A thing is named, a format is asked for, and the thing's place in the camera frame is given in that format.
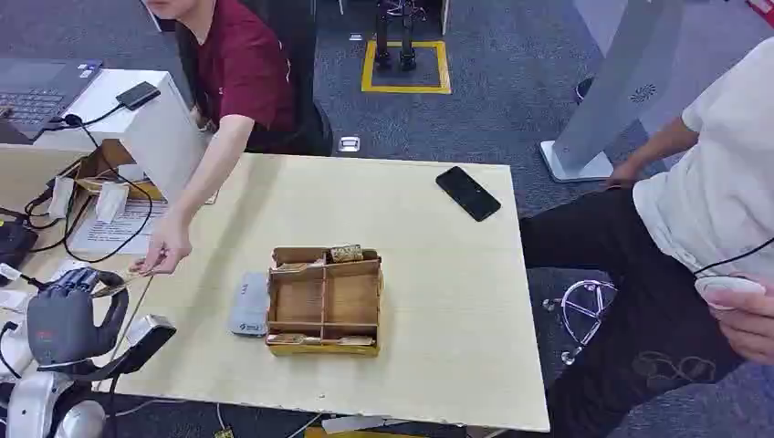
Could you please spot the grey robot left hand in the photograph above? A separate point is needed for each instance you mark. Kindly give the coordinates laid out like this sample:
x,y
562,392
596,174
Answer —
x,y
60,323

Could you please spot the thin gold card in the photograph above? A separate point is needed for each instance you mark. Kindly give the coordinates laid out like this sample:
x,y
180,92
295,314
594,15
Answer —
x,y
124,284

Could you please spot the black box device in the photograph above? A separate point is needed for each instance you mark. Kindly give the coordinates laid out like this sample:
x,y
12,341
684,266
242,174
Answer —
x,y
15,242

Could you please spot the printed paper sheet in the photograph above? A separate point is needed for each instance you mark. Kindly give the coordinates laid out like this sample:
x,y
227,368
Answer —
x,y
118,230

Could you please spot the white power adapter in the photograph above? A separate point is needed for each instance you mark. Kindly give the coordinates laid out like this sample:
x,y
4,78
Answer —
x,y
112,202
60,198

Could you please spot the open cardboard box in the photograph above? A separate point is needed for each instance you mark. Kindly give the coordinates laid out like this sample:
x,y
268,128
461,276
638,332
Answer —
x,y
106,163

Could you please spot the white cabinet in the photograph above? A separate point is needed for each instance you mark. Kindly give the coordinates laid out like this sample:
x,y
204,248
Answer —
x,y
151,136

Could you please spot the dark laptop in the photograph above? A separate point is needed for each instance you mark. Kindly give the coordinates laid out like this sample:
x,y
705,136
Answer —
x,y
36,96

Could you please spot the small black device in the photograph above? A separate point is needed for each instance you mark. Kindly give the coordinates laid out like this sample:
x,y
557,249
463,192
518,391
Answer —
x,y
138,95

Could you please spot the gold card lying flat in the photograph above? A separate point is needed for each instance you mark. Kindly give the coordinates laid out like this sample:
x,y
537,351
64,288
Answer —
x,y
299,265

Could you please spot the gold card row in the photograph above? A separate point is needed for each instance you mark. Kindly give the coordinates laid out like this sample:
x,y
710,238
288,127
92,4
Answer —
x,y
320,340

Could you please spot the wooden compartment box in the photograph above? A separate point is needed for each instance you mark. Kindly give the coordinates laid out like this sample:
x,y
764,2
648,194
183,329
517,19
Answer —
x,y
326,302

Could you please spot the person in red top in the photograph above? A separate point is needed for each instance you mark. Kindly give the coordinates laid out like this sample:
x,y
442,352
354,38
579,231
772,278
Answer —
x,y
242,72

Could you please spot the metal floor socket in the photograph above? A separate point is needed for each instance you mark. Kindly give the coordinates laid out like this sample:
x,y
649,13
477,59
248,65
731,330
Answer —
x,y
349,144

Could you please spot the yellow floor tape square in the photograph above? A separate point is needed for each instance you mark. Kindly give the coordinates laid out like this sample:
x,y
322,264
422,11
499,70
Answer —
x,y
406,88

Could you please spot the black smartphone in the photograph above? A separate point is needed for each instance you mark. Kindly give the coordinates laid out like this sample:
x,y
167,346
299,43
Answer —
x,y
468,193

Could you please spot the black robot legs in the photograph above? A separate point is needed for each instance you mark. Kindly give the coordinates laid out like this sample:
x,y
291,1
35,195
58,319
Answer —
x,y
396,36

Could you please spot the chrome chair base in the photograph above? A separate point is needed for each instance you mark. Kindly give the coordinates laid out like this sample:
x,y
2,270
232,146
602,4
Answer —
x,y
583,314

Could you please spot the white floor stand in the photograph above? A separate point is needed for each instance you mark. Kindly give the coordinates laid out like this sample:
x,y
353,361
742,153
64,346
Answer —
x,y
611,90

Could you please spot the person in white top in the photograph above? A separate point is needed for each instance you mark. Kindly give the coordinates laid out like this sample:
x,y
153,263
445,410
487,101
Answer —
x,y
695,199

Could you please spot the white hand controller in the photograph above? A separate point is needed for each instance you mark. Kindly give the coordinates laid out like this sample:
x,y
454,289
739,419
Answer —
x,y
728,287

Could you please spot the person's hand holding controller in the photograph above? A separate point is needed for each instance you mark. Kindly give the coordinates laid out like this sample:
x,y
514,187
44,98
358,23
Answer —
x,y
750,329

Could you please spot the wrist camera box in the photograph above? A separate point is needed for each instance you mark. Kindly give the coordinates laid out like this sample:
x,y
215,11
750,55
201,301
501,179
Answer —
x,y
148,333

